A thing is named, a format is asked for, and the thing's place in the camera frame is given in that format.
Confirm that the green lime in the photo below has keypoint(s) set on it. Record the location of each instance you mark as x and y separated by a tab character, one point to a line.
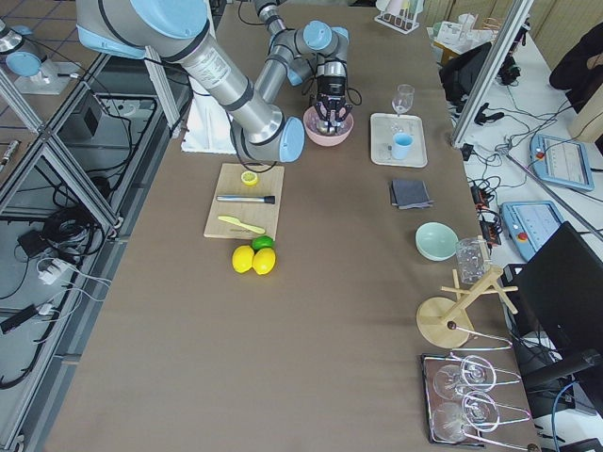
262	242

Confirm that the black monitor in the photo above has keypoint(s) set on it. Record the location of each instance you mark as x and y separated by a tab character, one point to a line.
562	286

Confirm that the clear glass mug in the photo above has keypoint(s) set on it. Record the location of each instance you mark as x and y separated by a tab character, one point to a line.
472	259

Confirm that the clear wine glass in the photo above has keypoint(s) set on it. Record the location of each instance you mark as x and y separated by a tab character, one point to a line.
403	99

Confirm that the teach pendant upper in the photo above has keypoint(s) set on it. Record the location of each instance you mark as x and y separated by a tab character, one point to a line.
561	161

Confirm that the upside-down wine glass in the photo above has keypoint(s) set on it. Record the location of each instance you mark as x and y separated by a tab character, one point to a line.
471	419
461	376

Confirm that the teach pendant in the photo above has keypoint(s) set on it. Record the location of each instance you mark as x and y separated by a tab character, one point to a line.
530	224
561	161

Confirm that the wooden cup tree stand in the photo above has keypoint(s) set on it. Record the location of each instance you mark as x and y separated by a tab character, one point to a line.
445	323

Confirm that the green ceramic bowl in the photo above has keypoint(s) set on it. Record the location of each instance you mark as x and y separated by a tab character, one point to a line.
436	241

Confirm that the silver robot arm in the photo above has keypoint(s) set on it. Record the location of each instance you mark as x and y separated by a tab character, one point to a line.
179	32

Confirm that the grey folded cloth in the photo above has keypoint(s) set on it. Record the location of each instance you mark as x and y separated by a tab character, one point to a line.
409	194

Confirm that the white dish rack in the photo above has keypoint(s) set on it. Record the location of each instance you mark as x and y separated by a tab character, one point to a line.
399	15

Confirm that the upside-down wine glass upper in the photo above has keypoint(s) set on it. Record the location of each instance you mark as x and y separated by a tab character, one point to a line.
461	376

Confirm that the silver metal ice scoop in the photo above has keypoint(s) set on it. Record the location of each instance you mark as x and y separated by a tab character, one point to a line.
332	130

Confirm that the yellow lemon back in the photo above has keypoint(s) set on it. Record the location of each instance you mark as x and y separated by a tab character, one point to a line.
264	261

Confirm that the teach pendant lower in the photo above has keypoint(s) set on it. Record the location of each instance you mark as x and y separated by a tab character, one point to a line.
530	224

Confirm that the half lemon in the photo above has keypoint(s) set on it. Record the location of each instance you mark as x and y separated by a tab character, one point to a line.
249	178

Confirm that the black glass rack tray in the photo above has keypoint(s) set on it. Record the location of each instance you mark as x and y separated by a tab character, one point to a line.
431	400

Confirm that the steel muddler black tip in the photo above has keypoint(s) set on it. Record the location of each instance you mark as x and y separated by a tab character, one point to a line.
270	199

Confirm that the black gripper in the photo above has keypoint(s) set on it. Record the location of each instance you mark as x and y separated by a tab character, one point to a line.
331	88

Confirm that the wooden cutting board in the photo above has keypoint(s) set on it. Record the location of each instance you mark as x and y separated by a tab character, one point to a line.
259	214

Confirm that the yellow lemon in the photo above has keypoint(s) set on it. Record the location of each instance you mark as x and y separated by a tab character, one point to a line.
242	258
264	261

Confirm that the pink bowl of ice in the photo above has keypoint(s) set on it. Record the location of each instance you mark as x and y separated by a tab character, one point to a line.
310	118

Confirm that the yellow lemon front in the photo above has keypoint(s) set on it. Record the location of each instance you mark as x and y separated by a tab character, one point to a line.
242	258

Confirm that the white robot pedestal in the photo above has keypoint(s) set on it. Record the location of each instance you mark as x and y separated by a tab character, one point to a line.
208	125

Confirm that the upside-down wine glass lower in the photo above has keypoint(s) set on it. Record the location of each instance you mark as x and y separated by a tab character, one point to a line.
471	419

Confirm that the cream serving tray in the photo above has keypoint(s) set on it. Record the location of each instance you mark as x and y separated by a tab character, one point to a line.
382	129

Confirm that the light blue cup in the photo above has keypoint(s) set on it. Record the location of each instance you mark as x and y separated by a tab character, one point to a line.
401	145

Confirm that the aluminium frame post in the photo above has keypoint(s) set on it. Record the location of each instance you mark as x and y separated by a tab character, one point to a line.
516	16

